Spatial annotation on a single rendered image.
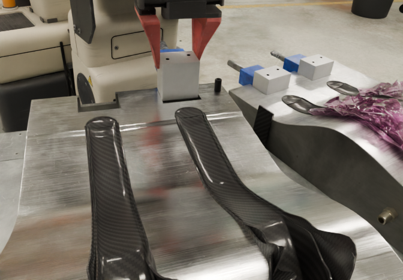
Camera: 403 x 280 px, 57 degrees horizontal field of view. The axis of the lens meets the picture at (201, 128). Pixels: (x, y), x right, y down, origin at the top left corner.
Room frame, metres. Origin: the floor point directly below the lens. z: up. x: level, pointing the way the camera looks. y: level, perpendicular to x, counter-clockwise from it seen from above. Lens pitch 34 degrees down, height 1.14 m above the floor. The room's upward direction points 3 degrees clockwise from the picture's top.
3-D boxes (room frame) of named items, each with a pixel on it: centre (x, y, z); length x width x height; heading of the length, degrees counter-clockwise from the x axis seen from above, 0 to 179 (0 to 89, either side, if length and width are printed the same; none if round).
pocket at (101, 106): (0.42, 0.14, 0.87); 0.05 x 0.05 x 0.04; 19
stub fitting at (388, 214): (0.29, -0.21, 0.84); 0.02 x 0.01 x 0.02; 126
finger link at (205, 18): (0.46, 0.03, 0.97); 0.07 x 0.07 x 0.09; 18
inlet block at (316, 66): (0.66, -0.17, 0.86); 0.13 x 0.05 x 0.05; 36
